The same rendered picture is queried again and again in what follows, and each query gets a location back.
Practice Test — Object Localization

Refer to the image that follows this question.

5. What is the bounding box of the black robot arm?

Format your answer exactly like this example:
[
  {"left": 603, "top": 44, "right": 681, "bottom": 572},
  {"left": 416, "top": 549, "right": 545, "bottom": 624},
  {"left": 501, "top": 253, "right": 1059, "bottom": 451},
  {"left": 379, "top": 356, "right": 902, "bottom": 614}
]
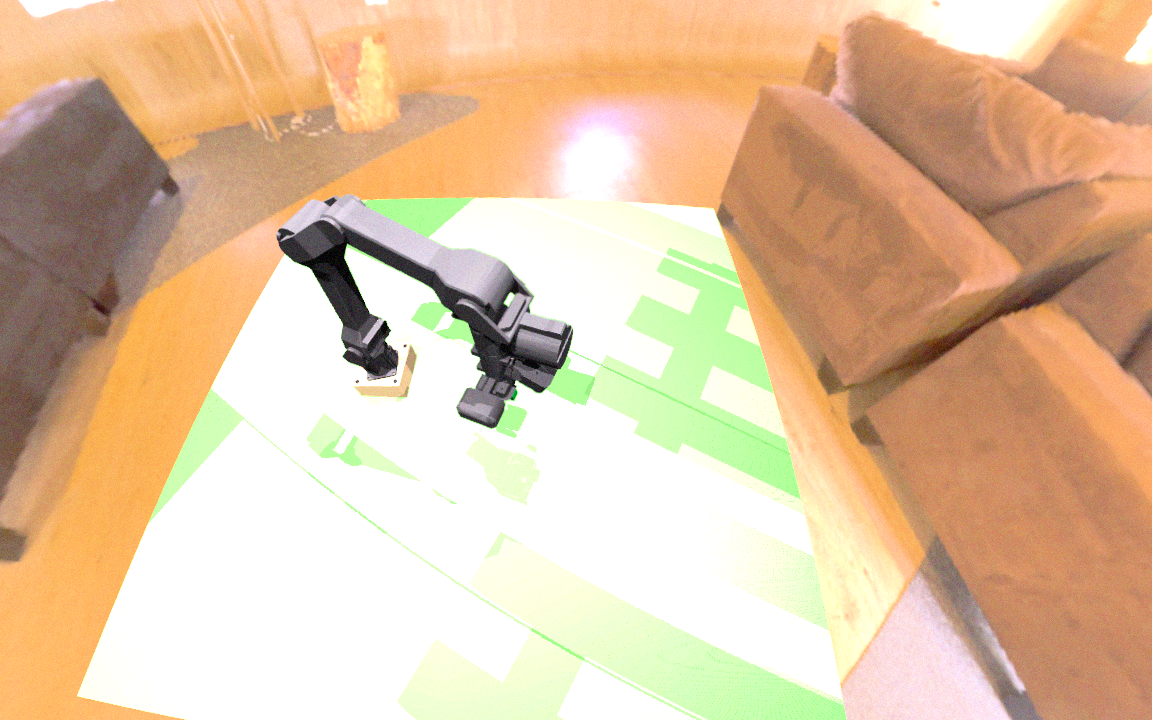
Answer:
[{"left": 276, "top": 194, "right": 573, "bottom": 394}]

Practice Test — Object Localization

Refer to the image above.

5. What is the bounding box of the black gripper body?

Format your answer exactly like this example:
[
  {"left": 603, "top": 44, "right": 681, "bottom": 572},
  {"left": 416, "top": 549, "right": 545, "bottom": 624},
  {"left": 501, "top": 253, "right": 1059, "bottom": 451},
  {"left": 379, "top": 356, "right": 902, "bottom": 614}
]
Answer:
[{"left": 456, "top": 344, "right": 516, "bottom": 429}]

